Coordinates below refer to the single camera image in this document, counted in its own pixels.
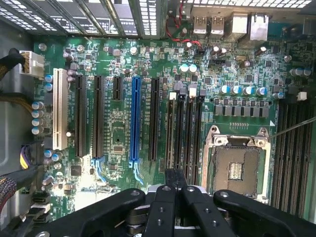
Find silver USB port block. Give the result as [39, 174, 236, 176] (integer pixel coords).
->
[193, 15, 208, 35]
[209, 15, 226, 36]

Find multicolour ribbon cable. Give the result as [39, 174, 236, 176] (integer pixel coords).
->
[0, 174, 18, 219]

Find long black expansion slot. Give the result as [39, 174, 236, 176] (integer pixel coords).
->
[148, 77, 161, 162]
[74, 75, 87, 158]
[92, 75, 106, 159]

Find black RAM slot white latch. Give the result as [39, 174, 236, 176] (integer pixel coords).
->
[164, 92, 177, 170]
[183, 88, 198, 186]
[290, 91, 311, 217]

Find thin metal locking lever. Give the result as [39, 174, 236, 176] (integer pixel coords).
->
[267, 117, 316, 139]

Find red and black wire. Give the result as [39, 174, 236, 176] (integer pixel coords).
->
[165, 0, 202, 48]

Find white expansion slot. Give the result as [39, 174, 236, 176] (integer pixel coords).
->
[52, 68, 69, 151]

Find silver ethernet port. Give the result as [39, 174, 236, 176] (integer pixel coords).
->
[248, 13, 270, 41]

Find blue expansion slot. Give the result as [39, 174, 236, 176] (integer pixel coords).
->
[128, 76, 142, 162]

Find green motherboard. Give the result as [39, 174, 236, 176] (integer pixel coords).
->
[31, 18, 316, 223]

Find grey metal PC case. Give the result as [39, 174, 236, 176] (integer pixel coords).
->
[0, 0, 316, 237]

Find silver CPU socket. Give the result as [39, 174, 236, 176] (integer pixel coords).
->
[201, 124, 273, 201]

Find short black expansion slot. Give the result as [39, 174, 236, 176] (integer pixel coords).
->
[113, 76, 123, 102]

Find black SATA connector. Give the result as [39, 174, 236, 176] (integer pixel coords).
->
[31, 191, 51, 205]

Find black connector purple yellow wires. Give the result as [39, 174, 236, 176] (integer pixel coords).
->
[20, 144, 38, 171]

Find yellow braided cable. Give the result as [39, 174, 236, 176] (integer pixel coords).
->
[0, 95, 36, 112]

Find silver rear port block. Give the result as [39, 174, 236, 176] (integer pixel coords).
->
[227, 11, 249, 42]

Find white power connector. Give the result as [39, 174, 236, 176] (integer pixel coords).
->
[19, 50, 45, 79]

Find black braided power cable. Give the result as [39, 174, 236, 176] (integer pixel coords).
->
[0, 48, 25, 83]

